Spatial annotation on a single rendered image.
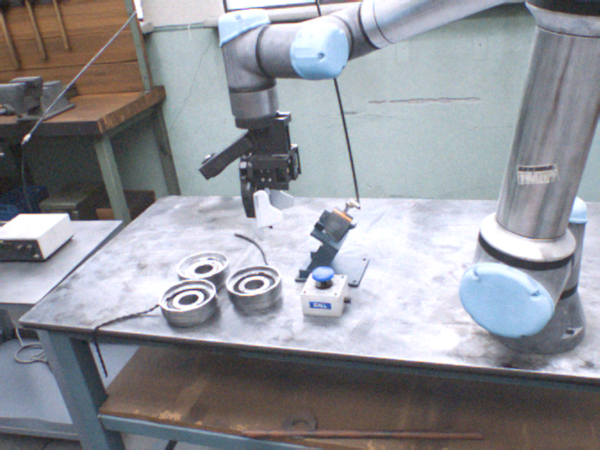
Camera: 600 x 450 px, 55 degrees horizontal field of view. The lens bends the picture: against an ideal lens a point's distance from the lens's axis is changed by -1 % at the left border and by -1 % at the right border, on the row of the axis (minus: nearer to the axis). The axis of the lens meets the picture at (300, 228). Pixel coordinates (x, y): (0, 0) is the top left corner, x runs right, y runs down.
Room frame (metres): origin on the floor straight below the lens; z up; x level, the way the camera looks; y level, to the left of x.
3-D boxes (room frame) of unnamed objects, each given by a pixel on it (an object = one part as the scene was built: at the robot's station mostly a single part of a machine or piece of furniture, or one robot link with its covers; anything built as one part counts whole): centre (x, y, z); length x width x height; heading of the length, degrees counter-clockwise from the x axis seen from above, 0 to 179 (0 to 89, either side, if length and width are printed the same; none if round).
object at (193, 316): (0.91, 0.22, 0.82); 0.10 x 0.10 x 0.04
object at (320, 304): (0.87, -0.03, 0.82); 0.08 x 0.07 x 0.05; 70
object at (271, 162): (0.89, 0.04, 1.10); 0.09 x 0.08 x 0.12; 70
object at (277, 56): (0.84, -0.05, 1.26); 0.11 x 0.11 x 0.08; 52
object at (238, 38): (0.89, 0.04, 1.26); 0.09 x 0.08 x 0.11; 52
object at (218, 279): (1.01, 0.20, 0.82); 0.10 x 0.10 x 0.04
